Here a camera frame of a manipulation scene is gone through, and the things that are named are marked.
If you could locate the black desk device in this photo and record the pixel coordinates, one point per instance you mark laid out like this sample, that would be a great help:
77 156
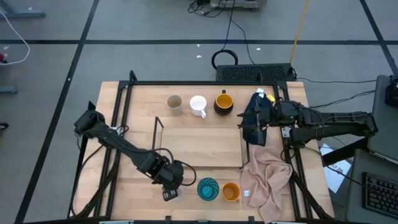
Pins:
392 93

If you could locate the black keyboard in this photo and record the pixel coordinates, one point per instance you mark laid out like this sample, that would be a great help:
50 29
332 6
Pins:
381 194

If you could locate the grey equipment cart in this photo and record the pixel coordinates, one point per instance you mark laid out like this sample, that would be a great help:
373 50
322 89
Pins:
236 3

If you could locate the black mug with yellow inside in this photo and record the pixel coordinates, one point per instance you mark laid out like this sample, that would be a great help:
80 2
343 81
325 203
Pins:
224 101

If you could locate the navy blue cloth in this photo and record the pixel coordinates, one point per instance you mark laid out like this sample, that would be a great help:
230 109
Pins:
252 137

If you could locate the wooden shelf with black frame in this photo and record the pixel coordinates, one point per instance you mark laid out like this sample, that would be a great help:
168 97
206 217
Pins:
202 146

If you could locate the grey side desk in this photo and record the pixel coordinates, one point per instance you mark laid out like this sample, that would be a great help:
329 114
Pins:
356 174

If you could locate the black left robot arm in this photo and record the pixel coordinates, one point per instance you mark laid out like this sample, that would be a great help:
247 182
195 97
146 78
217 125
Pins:
118 140

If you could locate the black metal table frame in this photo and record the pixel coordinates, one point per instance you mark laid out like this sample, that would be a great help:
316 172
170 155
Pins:
186 83

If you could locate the white ceramic mug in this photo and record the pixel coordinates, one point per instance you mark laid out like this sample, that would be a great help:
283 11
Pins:
198 104

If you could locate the yellow tag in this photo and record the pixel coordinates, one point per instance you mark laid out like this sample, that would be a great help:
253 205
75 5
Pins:
271 98

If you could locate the grey desk foot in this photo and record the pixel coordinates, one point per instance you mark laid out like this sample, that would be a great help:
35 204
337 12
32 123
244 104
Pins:
9 90
25 13

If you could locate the white paper sheet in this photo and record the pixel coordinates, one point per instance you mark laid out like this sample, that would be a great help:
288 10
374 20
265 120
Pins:
337 179

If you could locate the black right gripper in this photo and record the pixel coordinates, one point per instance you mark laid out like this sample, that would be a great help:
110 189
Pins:
270 115

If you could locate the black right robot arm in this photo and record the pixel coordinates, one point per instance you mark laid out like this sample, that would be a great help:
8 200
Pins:
342 123

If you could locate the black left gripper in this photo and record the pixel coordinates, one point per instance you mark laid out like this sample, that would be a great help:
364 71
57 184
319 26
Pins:
172 175

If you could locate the pink cloth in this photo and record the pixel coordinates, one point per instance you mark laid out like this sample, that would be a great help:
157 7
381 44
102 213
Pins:
264 177

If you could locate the blue faceted plastic tumbler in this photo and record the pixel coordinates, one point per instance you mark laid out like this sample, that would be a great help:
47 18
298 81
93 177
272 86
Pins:
207 188

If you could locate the black computer case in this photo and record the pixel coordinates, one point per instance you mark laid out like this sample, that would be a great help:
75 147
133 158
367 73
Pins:
248 73

